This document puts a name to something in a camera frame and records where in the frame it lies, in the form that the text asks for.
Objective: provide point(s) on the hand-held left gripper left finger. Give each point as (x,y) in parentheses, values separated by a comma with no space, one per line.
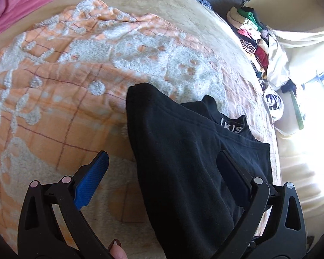
(93,176)

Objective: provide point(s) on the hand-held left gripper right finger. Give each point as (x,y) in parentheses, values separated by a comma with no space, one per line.
(233,179)

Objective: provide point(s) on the black sweatshirt with orange cuffs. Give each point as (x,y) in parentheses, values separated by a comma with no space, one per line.
(178,167)

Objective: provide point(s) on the pile of mixed clothes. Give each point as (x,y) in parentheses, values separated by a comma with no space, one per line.
(256,48)

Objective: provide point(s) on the person's left hand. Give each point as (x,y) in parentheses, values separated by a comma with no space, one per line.
(118,251)

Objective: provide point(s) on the orange and white tufted blanket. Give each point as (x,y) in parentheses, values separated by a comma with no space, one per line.
(70,99)

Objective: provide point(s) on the cream cloth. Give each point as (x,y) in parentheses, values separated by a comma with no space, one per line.
(299,51)

